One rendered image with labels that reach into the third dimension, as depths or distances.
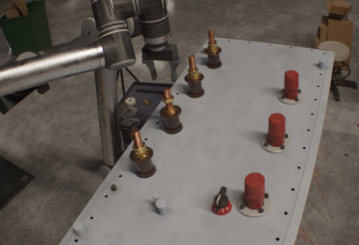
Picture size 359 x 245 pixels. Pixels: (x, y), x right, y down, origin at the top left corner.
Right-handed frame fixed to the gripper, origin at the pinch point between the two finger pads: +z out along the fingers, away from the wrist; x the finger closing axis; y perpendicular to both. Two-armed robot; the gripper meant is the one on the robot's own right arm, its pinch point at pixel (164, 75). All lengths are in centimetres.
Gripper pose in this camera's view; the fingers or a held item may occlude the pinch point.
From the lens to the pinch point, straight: 159.4
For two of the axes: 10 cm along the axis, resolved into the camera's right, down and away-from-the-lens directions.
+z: 1.3, 7.8, 6.1
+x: 9.3, 1.1, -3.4
